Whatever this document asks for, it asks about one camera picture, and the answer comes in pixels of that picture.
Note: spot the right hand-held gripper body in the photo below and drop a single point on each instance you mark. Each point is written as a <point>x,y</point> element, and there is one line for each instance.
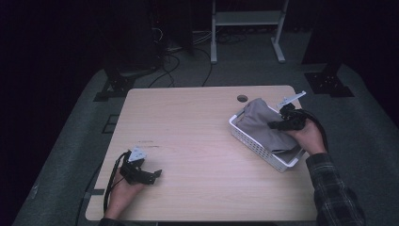
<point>295,117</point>

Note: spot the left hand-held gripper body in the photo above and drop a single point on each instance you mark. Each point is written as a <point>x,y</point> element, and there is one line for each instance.
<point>133,171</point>

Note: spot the grey cloth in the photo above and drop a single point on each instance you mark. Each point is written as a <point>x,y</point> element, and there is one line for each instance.
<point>260,122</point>

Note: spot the white plastic basket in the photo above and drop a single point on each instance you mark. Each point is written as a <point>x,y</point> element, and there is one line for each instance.
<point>257,147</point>

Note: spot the person's right hand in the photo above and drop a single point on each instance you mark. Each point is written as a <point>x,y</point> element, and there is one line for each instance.
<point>310,138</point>

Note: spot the person's left hand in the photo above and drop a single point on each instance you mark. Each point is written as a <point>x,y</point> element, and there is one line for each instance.
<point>122,196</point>

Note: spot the grey tape strip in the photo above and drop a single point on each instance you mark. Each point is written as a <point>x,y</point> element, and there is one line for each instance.
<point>94,193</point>

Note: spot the dark floor outlet plate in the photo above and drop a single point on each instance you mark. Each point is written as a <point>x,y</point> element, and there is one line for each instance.
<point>110,124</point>

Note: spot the black stand with foot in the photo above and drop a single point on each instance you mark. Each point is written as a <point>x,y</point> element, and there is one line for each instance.
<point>117,83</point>

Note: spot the white metal stand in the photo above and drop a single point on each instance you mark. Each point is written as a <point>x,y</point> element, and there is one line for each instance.
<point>214,37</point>

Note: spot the black stand base plate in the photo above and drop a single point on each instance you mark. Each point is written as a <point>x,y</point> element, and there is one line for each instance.
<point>327,83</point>

